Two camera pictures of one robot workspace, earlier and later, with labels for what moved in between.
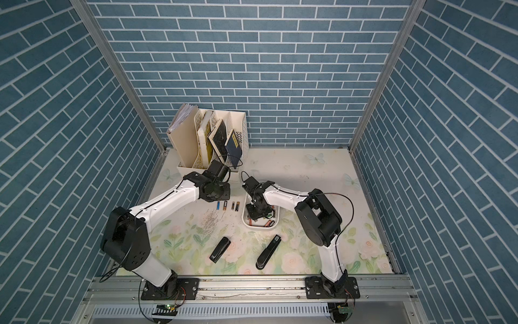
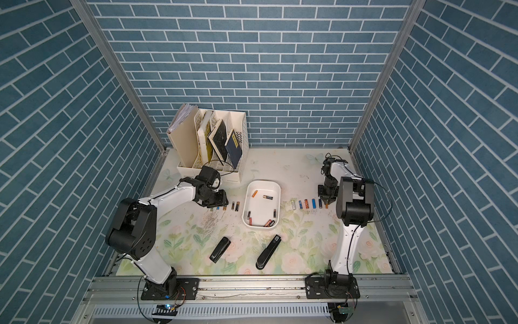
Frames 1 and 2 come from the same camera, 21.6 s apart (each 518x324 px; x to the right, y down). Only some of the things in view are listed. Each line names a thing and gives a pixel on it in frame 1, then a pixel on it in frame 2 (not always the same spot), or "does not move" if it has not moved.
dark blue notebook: (233, 149) does not move
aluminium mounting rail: (127, 289) does not move
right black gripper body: (255, 212) -> (328, 192)
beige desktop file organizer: (198, 136) does not move
